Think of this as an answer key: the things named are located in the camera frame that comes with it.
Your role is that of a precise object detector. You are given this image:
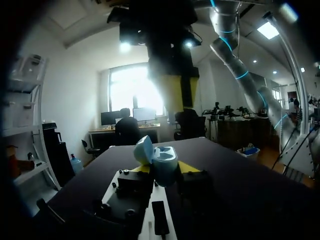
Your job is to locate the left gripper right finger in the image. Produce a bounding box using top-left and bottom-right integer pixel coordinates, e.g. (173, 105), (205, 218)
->
(175, 161), (218, 208)

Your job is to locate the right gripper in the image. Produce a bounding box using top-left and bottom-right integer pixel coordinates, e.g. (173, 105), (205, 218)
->
(106, 0), (202, 114)

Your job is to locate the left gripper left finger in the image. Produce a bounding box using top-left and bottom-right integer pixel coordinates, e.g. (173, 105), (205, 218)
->
(94, 164), (154, 226)

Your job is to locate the light blue earbud case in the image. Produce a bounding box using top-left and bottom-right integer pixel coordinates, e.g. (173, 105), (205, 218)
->
(133, 135), (179, 188)

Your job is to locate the white plate with black stands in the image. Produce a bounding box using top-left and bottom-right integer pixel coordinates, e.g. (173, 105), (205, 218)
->
(101, 169), (179, 240)

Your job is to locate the person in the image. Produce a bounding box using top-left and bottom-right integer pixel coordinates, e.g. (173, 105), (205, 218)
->
(290, 98), (304, 127)
(114, 107), (142, 146)

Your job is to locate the white cable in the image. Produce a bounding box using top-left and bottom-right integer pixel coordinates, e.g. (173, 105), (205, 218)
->
(234, 1), (243, 59)

